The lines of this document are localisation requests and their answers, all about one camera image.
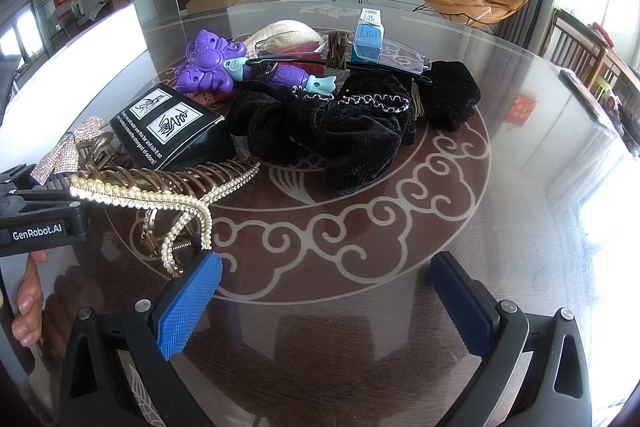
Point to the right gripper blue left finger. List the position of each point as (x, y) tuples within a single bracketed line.
[(117, 369)]

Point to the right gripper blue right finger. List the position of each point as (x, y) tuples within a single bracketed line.
[(555, 389)]

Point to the silver rhinestone bow hair clip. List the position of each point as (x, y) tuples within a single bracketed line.
[(90, 145)]

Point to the gold pearl hair claw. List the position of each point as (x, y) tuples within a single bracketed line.
[(177, 205)]

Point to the black printed soap box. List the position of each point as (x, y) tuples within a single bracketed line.
[(166, 130)]

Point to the purple toy wand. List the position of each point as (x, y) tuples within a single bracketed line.
[(215, 64)]

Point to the black velvet cloth bundle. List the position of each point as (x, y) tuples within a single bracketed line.
[(357, 132)]

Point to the cream knitted pouch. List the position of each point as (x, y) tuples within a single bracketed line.
[(282, 37)]

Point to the black blue glasses bundle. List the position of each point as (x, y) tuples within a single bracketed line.
[(336, 53)]

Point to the blue white medicine box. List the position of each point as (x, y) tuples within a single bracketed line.
[(368, 40)]

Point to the red snack packet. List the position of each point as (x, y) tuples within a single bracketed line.
[(210, 75)]

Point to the white cardboard sorting box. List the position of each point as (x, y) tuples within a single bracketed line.
[(52, 99)]

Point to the person left hand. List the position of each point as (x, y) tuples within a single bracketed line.
[(27, 325)]

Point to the brown cardboard box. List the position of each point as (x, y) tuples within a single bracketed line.
[(198, 6)]

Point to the wooden dining chair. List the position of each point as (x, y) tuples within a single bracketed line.
[(572, 45)]

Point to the orange lounge chair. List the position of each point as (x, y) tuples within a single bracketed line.
[(474, 13)]

